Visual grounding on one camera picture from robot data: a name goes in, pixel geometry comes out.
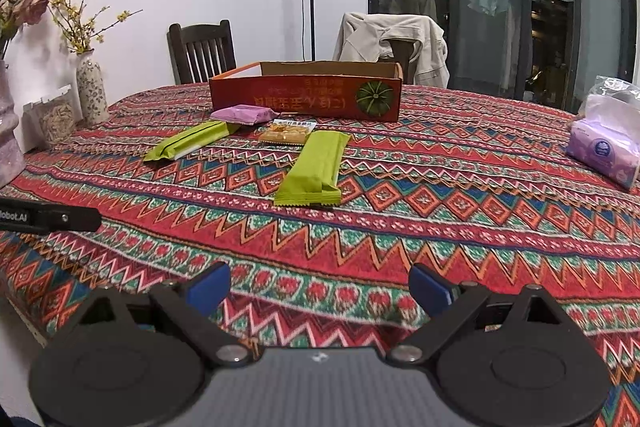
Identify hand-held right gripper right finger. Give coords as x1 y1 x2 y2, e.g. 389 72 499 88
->
390 263 563 369

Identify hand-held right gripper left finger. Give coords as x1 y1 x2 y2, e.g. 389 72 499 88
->
75 261 253 369

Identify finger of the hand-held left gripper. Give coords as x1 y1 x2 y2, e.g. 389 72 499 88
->
31 204 103 235

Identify orange cardboard box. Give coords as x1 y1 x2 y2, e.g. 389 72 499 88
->
208 61 404 123

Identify patterned red tablecloth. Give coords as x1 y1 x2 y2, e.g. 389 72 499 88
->
0 82 640 427

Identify large pink vase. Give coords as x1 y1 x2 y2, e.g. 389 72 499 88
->
0 59 27 188

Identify small patterned vase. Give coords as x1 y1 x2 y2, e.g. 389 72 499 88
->
75 49 110 126

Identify green snack packet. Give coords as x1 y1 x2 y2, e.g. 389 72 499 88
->
273 130 352 208
143 120 241 164

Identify gold snack packet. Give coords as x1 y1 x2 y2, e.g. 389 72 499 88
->
259 119 317 144

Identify purple snack packet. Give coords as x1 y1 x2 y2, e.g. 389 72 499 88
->
210 104 279 126

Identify yellow flower branches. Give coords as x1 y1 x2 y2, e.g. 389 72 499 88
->
49 0 144 56

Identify dark wooden chair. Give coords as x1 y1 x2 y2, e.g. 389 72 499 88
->
386 38 420 84
167 20 238 86

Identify purple tissue pack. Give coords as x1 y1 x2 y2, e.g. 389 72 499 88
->
565 76 640 192

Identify beige jacket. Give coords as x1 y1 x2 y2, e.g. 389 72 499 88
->
332 12 450 89

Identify sliding glass door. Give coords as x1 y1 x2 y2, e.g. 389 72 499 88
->
365 0 639 114

